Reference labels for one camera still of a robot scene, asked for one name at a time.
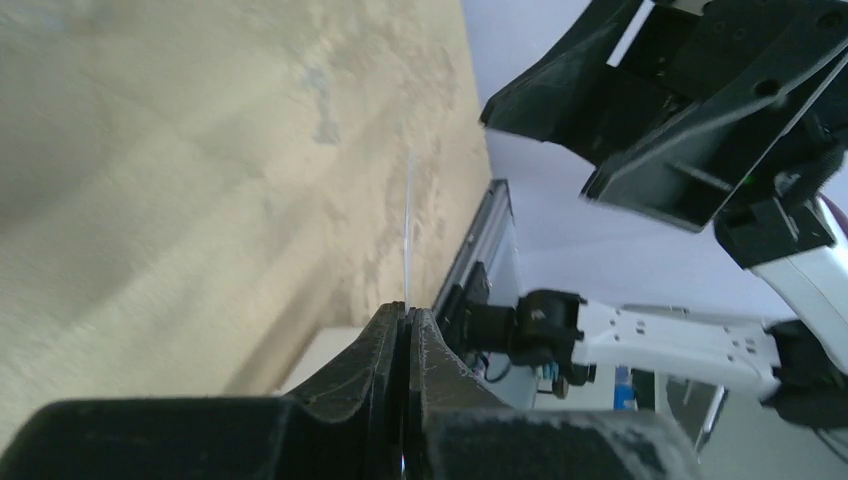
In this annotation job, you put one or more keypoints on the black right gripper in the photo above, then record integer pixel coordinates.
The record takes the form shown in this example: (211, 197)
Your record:
(715, 93)

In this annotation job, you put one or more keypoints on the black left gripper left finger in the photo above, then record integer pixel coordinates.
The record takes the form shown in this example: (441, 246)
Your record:
(343, 422)

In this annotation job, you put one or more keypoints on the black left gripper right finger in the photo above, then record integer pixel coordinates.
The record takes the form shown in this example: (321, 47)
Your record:
(455, 428)

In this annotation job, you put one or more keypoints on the light patterned credit card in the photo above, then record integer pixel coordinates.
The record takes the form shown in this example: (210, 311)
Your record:
(407, 229)

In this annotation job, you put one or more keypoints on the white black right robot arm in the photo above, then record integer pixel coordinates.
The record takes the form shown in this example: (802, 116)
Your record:
(777, 226)

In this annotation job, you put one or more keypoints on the white rectangular tray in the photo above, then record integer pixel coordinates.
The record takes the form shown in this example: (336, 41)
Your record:
(325, 345)

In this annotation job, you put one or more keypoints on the aluminium frame rail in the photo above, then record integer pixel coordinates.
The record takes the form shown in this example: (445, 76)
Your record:
(485, 267)

